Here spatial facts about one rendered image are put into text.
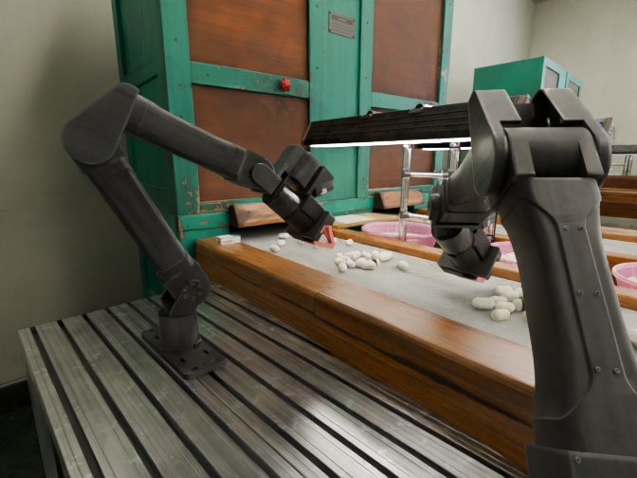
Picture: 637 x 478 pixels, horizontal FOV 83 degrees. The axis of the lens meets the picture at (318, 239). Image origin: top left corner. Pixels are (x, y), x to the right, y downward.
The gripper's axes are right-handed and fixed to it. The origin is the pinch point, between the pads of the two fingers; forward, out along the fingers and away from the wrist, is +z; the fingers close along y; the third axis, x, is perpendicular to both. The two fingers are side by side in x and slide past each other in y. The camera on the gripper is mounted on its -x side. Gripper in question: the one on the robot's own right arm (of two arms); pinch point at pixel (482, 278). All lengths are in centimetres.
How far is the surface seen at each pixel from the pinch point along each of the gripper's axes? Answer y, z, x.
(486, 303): -6.4, -8.0, 7.4
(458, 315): -4.3, -11.1, 12.0
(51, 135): 148, -66, 13
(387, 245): 32.9, 7.4, -5.4
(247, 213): 68, -17, 6
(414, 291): 7.3, -8.2, 9.7
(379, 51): 75, -5, -83
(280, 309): 26.0, -20.6, 26.3
